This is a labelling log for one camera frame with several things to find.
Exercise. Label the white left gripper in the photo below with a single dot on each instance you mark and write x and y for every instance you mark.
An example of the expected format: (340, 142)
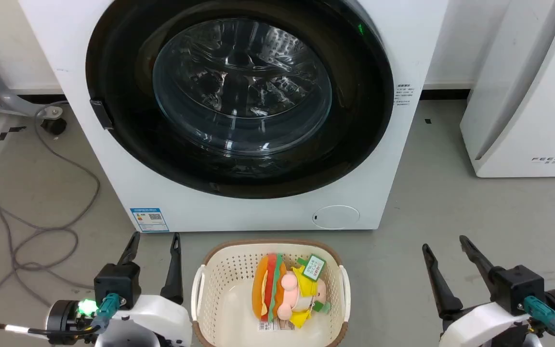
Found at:
(157, 320)

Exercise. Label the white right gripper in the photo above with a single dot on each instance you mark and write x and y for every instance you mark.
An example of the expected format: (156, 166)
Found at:
(475, 325)

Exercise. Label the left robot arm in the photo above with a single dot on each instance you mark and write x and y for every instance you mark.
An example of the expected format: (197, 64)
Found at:
(63, 320)

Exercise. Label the white front-load washing machine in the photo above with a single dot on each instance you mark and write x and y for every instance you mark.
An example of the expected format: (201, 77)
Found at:
(113, 193)

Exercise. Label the round black glass washer door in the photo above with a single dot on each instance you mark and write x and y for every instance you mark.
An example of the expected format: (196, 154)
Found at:
(128, 144)

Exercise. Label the blue energy label sticker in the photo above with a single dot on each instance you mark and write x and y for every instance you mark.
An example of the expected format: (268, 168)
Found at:
(149, 220)

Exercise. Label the cream plastic laundry basket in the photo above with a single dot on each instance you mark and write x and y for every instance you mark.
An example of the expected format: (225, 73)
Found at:
(227, 284)

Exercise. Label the burger plush toy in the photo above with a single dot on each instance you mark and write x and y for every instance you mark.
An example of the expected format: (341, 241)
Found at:
(267, 286)

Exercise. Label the round white filter cover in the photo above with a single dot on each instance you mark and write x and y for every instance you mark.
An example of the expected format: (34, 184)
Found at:
(336, 217)

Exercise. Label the pink doll in yellow clothes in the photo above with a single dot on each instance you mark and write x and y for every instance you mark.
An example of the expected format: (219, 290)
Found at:
(291, 289)

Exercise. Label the green paper tag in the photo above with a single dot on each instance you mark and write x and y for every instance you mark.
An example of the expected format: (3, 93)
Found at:
(313, 267)

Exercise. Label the black caster wheel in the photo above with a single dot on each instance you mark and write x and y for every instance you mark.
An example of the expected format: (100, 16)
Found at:
(54, 126)

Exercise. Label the small printed text sticker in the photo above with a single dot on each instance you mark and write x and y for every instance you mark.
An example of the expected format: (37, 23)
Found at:
(403, 95)

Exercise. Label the white floor appliance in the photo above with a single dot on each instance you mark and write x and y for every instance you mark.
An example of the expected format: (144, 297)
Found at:
(523, 96)

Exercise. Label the grey metal furniture leg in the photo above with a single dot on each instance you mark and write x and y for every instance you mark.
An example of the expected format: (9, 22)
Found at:
(3, 94)

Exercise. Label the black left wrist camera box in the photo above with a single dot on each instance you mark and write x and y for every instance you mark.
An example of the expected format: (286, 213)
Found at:
(118, 284)

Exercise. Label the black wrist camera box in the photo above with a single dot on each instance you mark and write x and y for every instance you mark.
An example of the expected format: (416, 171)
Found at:
(118, 284)
(518, 286)

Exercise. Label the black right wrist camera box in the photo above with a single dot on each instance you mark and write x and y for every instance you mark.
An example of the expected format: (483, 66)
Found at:
(518, 286)

